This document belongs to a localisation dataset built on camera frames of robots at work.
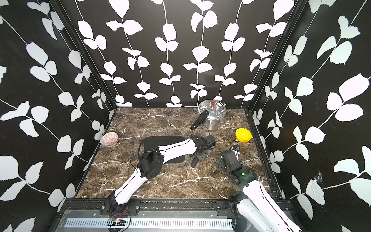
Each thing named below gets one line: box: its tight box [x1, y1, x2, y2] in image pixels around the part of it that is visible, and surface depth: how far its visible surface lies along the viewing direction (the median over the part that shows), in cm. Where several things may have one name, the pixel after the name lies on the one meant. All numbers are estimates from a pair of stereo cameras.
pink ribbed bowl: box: [100, 131, 119, 147], surface depth 100 cm
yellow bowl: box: [235, 127, 253, 143], surface depth 103 cm
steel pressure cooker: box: [189, 99, 227, 131], surface depth 102 cm
